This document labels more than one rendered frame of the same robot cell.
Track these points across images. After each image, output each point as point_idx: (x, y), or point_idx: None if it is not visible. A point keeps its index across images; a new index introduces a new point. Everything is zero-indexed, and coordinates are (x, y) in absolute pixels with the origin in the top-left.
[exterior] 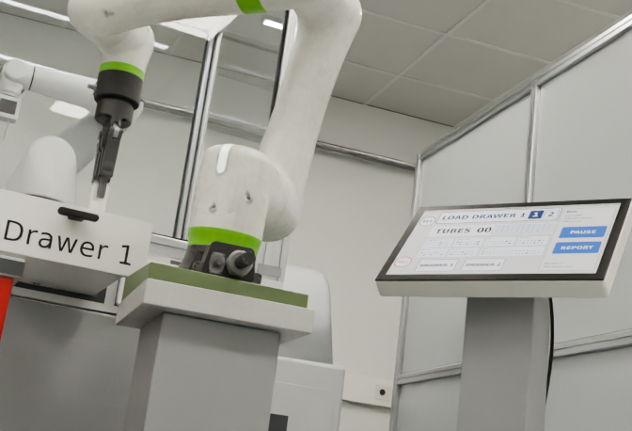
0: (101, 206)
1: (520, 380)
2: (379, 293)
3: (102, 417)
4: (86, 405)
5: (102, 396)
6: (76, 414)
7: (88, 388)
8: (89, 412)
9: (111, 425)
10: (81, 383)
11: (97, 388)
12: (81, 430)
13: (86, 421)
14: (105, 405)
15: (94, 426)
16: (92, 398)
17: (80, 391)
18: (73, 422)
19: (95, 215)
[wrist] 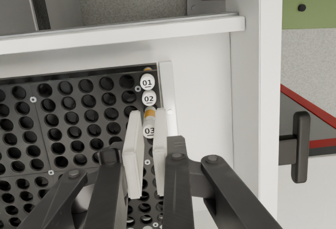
0: (166, 128)
1: None
2: None
3: None
4: (13, 14)
5: None
6: (20, 22)
7: (3, 15)
8: (15, 7)
9: None
10: (4, 26)
11: (0, 3)
12: (25, 13)
13: (19, 8)
14: None
15: None
16: (7, 7)
17: (8, 25)
18: (24, 23)
19: (310, 120)
